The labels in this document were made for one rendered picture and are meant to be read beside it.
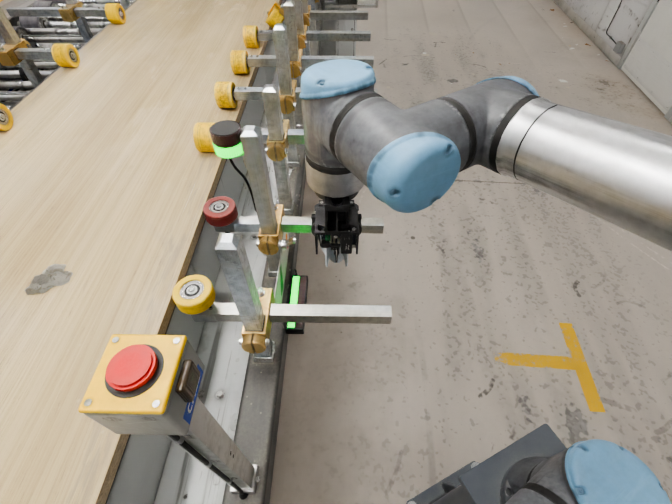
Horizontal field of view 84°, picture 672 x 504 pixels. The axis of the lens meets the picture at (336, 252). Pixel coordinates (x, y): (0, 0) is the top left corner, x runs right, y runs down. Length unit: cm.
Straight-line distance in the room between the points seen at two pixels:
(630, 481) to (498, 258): 151
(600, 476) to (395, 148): 61
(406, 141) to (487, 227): 195
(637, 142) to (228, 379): 90
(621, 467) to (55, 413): 91
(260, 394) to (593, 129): 76
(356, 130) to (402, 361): 138
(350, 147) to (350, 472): 130
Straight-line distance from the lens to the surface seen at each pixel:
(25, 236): 112
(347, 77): 46
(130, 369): 37
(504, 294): 203
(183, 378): 37
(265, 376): 91
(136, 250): 94
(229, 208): 95
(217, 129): 78
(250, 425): 88
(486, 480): 100
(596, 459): 79
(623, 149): 41
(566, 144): 42
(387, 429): 160
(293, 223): 95
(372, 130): 41
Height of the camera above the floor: 153
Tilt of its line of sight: 49 degrees down
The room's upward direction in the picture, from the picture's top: straight up
